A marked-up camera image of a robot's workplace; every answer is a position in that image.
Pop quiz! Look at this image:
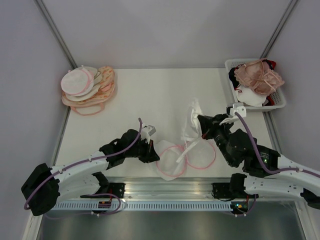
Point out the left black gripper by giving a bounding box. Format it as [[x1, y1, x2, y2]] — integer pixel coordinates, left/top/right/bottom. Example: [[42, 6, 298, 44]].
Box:
[[125, 137, 160, 163]]

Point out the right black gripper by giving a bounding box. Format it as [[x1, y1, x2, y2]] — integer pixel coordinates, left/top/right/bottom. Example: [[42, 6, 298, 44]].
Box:
[[197, 112, 235, 166]]

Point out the white pink mesh laundry bag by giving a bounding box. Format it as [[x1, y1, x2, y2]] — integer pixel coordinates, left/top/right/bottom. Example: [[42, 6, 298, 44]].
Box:
[[151, 140, 217, 181]]

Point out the beige pink lace bra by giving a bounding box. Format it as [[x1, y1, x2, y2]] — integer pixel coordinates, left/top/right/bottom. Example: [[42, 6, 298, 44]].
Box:
[[234, 58, 285, 96]]

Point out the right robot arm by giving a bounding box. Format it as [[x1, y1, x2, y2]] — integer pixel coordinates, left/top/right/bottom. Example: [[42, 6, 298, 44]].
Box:
[[197, 114, 320, 209]]

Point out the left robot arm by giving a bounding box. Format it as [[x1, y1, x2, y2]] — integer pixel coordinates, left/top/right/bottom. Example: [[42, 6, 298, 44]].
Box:
[[21, 125, 160, 216]]

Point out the white bra in basket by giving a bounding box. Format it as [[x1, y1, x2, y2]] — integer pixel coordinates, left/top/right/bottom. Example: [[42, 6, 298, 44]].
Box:
[[235, 85, 267, 107]]

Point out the red black bra in basket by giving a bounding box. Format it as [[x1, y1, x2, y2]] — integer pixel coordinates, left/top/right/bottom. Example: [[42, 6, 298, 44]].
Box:
[[224, 58, 283, 109]]

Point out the stack of laundry bags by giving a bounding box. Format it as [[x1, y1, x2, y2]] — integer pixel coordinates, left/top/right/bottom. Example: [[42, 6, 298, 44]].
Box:
[[61, 66, 116, 116]]

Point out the top white pink laundry bag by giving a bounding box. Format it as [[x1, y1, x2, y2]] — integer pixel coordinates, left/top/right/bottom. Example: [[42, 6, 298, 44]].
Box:
[[60, 67, 94, 97]]

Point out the white plastic basket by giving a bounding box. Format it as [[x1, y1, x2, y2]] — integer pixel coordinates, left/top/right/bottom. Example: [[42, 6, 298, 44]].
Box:
[[224, 58, 287, 112]]

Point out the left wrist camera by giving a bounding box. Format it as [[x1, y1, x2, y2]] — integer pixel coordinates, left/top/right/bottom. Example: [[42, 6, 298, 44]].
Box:
[[140, 125, 156, 144]]

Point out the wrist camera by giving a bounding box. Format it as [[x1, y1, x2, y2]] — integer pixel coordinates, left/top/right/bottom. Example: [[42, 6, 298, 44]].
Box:
[[220, 102, 247, 125], [140, 125, 156, 144]]

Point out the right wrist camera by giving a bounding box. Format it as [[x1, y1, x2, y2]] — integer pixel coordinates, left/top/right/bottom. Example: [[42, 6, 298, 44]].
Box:
[[220, 102, 247, 125]]

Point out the aluminium front rail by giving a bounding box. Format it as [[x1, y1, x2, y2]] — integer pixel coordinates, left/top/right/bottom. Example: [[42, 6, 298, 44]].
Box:
[[37, 176, 298, 201]]

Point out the white slotted cable duct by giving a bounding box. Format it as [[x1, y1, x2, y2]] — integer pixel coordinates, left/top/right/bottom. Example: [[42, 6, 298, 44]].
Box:
[[52, 200, 232, 212]]

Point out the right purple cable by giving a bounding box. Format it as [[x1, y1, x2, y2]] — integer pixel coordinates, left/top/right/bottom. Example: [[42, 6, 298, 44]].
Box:
[[234, 111, 320, 180]]

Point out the right aluminium frame post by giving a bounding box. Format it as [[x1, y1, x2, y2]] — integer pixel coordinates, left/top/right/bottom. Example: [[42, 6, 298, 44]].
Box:
[[260, 0, 300, 58]]

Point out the aluminium frame post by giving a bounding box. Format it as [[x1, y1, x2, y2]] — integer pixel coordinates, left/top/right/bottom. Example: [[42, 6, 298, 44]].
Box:
[[33, 0, 78, 69], [260, 0, 300, 58]]

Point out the left aluminium frame post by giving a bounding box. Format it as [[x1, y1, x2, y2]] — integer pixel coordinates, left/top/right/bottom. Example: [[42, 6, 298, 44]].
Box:
[[33, 0, 78, 69]]

